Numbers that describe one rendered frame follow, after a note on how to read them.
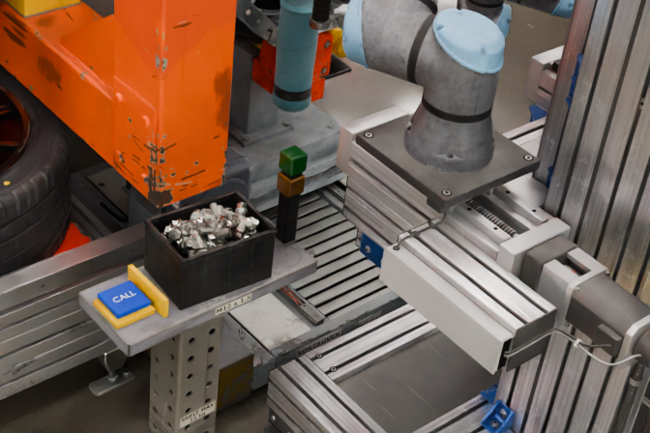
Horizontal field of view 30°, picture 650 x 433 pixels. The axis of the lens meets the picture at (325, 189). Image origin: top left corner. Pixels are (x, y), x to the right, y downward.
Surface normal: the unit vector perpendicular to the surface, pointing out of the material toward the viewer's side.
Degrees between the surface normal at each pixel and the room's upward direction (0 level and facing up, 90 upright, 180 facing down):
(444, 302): 90
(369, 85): 0
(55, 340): 90
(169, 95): 90
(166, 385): 90
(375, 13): 39
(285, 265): 0
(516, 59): 0
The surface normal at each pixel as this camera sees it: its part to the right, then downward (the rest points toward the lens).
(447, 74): -0.46, 0.48
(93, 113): -0.76, 0.31
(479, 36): 0.22, -0.76
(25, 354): 0.64, 0.50
